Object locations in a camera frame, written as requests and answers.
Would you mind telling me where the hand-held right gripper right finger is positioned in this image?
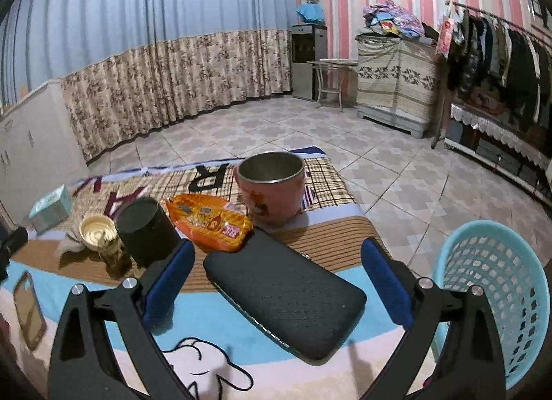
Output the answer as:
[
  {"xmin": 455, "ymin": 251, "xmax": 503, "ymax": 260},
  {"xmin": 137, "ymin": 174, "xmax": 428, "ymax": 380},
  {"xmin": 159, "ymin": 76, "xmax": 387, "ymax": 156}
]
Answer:
[{"xmin": 361, "ymin": 237, "xmax": 507, "ymax": 400}]

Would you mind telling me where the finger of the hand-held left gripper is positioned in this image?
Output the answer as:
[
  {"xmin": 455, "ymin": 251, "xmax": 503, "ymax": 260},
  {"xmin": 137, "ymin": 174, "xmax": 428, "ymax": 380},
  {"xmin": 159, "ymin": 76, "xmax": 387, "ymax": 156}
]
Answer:
[{"xmin": 0, "ymin": 227, "xmax": 30, "ymax": 284}]

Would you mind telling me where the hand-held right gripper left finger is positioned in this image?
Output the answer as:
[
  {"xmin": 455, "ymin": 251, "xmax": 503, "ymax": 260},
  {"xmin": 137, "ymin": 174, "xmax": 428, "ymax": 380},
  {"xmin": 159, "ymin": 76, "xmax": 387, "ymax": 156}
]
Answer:
[{"xmin": 47, "ymin": 238, "xmax": 197, "ymax": 400}]

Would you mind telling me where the black cylindrical can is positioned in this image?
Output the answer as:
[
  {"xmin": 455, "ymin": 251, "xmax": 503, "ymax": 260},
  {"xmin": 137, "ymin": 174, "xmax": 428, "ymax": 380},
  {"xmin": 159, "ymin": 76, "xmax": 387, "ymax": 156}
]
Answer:
[{"xmin": 114, "ymin": 197, "xmax": 182, "ymax": 269}]

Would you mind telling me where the orange snack packet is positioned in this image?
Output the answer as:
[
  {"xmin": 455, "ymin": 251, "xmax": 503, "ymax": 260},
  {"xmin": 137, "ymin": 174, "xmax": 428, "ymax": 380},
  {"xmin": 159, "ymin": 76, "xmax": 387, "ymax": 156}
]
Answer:
[{"xmin": 166, "ymin": 194, "xmax": 254, "ymax": 253}]

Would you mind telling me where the crushed beige paper cup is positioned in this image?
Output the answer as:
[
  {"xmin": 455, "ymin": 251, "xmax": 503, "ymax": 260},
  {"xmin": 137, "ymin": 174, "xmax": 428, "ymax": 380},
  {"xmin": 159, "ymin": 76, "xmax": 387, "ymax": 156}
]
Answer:
[{"xmin": 56, "ymin": 214, "xmax": 132, "ymax": 280}]

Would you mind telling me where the light blue plastic basket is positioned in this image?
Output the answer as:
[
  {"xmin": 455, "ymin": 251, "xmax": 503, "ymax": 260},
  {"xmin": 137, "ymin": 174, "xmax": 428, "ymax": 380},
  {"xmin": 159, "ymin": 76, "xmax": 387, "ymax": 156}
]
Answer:
[{"xmin": 432, "ymin": 219, "xmax": 540, "ymax": 390}]

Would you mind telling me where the striped cartoon blanket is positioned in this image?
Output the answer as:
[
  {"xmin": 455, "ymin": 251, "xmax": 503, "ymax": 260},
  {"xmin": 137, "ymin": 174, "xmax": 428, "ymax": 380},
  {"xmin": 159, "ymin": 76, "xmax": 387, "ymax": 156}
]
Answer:
[{"xmin": 0, "ymin": 206, "xmax": 436, "ymax": 400}]

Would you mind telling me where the teal tissue box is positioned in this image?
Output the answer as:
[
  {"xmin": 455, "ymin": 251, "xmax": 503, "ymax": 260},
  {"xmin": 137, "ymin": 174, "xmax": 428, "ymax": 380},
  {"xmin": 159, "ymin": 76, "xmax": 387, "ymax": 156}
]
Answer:
[{"xmin": 28, "ymin": 184, "xmax": 74, "ymax": 233}]

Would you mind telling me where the brown phone case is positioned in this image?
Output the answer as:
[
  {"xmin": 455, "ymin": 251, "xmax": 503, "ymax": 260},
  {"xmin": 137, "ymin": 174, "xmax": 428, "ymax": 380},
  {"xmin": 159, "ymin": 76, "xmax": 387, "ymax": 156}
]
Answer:
[{"xmin": 12, "ymin": 271, "xmax": 47, "ymax": 351}]

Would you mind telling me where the white cabinet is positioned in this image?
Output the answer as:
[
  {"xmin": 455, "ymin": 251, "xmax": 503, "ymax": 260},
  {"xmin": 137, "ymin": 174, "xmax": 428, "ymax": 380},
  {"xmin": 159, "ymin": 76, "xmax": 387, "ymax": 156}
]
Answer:
[{"xmin": 0, "ymin": 81, "xmax": 89, "ymax": 219}]

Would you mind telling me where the black zip case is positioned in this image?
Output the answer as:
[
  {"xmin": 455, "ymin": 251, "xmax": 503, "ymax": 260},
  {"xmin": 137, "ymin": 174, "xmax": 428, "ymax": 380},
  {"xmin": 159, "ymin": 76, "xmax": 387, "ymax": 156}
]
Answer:
[{"xmin": 203, "ymin": 227, "xmax": 367, "ymax": 361}]

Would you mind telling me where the plaid lettered blanket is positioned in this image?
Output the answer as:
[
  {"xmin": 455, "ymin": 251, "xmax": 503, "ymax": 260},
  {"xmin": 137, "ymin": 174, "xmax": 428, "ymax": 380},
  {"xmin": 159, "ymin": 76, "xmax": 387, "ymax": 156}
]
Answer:
[{"xmin": 65, "ymin": 146, "xmax": 361, "ymax": 222}]

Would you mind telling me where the pink mug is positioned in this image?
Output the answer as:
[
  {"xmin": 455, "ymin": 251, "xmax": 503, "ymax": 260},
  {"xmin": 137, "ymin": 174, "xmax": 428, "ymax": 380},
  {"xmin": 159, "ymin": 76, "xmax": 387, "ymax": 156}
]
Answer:
[{"xmin": 234, "ymin": 152, "xmax": 306, "ymax": 225}]

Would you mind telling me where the grey cabinet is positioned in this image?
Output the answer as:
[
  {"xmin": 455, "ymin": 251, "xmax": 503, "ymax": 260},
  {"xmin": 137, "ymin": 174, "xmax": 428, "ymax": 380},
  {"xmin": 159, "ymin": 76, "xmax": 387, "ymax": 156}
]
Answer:
[{"xmin": 357, "ymin": 104, "xmax": 432, "ymax": 138}]

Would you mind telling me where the low storage shelf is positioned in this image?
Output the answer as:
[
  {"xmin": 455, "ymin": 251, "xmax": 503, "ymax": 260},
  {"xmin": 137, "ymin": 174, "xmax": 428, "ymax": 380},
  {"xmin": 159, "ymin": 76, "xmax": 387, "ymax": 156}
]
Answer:
[{"xmin": 444, "ymin": 102, "xmax": 552, "ymax": 206}]

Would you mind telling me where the white lace cloth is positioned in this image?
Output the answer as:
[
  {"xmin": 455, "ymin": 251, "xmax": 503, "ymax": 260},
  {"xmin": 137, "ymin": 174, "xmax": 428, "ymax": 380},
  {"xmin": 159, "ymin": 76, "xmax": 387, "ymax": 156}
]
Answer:
[{"xmin": 451, "ymin": 102, "xmax": 552, "ymax": 172}]

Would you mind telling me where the patterned cover cloth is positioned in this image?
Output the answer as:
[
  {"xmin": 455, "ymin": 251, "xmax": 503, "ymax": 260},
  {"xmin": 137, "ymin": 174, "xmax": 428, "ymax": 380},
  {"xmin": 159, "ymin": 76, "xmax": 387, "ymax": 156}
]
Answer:
[{"xmin": 356, "ymin": 35, "xmax": 445, "ymax": 122}]

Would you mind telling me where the small metal table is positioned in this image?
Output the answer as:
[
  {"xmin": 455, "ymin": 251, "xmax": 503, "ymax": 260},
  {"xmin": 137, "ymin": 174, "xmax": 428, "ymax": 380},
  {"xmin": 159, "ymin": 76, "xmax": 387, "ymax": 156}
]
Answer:
[{"xmin": 307, "ymin": 58, "xmax": 358, "ymax": 109}]

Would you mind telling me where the grey water dispenser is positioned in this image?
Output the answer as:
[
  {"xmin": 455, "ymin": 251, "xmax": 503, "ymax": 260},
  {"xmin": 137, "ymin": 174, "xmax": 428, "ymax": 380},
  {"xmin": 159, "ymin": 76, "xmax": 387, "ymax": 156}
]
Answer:
[{"xmin": 290, "ymin": 24, "xmax": 327, "ymax": 102}]

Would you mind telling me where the row of hanging clothes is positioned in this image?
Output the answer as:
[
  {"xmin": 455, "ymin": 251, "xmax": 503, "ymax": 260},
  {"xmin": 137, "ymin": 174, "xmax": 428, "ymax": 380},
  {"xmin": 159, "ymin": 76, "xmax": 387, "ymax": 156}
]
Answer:
[{"xmin": 446, "ymin": 7, "xmax": 552, "ymax": 133}]

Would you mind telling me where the pink gift bag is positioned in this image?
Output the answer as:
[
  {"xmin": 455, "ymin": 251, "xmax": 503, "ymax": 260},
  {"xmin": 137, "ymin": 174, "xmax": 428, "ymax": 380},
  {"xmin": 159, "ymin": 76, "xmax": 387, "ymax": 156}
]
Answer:
[{"xmin": 435, "ymin": 16, "xmax": 455, "ymax": 58}]

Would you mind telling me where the blue and floral curtain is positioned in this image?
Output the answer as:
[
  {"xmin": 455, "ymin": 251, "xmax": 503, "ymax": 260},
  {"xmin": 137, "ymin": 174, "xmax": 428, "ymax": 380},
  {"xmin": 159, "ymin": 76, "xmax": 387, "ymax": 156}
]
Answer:
[{"xmin": 0, "ymin": 0, "xmax": 298, "ymax": 165}]

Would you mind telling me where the pile of folded clothes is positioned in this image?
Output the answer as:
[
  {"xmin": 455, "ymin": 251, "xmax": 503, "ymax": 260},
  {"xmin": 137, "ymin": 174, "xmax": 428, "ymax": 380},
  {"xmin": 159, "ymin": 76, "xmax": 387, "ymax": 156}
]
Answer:
[{"xmin": 362, "ymin": 0, "xmax": 425, "ymax": 40}]

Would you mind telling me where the blue cloth bundle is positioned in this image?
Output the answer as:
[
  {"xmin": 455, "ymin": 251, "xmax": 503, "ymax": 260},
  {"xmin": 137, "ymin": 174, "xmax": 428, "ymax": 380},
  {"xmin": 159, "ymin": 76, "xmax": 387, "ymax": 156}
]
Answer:
[{"xmin": 297, "ymin": 2, "xmax": 325, "ymax": 25}]

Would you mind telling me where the metal clothes rack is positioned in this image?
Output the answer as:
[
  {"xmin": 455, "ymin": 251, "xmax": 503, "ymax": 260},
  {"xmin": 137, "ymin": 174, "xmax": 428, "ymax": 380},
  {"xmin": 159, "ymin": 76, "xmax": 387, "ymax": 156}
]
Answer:
[{"xmin": 431, "ymin": 0, "xmax": 552, "ymax": 150}]

